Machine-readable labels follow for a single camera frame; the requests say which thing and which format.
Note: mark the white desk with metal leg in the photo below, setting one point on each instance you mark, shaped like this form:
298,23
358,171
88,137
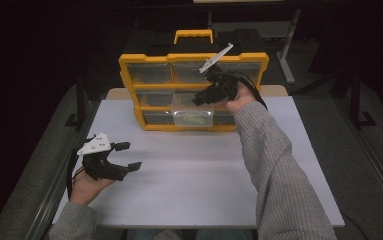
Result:
287,56

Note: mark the person's right hand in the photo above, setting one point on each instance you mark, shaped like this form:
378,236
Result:
244,98

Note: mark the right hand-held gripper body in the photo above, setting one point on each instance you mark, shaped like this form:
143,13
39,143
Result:
224,86

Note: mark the person's left hand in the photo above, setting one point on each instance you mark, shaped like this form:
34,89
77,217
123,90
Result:
85,188

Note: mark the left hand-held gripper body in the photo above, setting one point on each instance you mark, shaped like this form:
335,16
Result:
100,168

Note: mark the metal frame rail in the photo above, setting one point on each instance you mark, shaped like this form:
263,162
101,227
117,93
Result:
375,166
57,186

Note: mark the yellow black drawer organizer cabinet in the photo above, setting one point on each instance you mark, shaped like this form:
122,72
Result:
152,58

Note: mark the black metal stand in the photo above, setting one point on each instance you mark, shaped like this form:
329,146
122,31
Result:
355,100
80,103

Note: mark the clear plastic organizer drawer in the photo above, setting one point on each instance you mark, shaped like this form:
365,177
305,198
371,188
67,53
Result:
192,116

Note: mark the grid of clear drawers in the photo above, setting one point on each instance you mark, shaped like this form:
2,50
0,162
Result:
149,73

